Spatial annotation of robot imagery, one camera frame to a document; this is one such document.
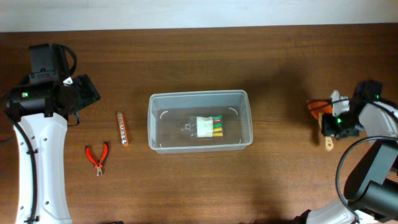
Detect orange scraper with wooden handle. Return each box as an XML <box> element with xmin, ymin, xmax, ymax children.
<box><xmin>306</xmin><ymin>100</ymin><xmax>334</xmax><ymax>152</ymax></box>

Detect orange socket bit holder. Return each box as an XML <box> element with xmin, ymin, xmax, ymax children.
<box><xmin>117</xmin><ymin>112</ymin><xmax>129</xmax><ymax>147</ymax></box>

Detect red handled pliers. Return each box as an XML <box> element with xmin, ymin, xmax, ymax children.
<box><xmin>85</xmin><ymin>142</ymin><xmax>109</xmax><ymax>177</ymax></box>

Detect clear plastic container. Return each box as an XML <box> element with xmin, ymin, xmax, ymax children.
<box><xmin>147</xmin><ymin>90</ymin><xmax>254</xmax><ymax>154</ymax></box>

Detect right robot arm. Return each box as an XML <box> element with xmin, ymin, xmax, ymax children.
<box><xmin>293</xmin><ymin>80</ymin><xmax>397</xmax><ymax>224</ymax></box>

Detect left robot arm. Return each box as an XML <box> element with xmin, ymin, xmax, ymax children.
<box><xmin>5</xmin><ymin>44</ymin><xmax>101</xmax><ymax>223</ymax></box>

